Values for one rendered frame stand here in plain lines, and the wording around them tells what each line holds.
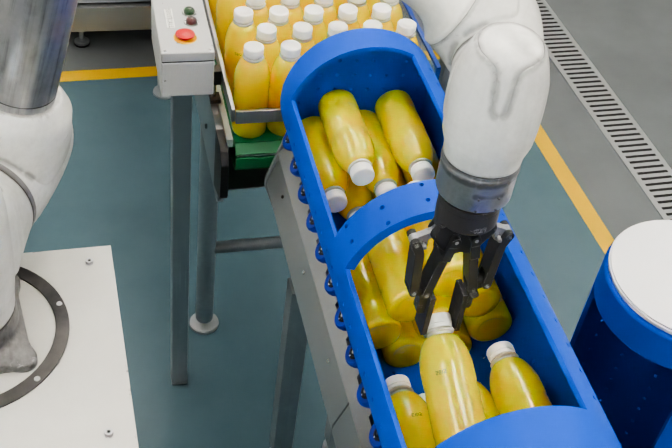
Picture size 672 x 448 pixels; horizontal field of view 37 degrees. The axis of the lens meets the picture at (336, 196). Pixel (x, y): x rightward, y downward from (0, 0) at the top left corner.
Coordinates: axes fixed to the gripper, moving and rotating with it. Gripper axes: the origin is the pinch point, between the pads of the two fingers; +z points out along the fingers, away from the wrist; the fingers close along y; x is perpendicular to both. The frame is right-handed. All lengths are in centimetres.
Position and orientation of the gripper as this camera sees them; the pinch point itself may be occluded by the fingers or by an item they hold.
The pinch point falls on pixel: (441, 308)
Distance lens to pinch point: 132.5
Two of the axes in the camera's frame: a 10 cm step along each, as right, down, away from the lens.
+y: 9.7, -0.8, 2.4
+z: -1.1, 7.4, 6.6
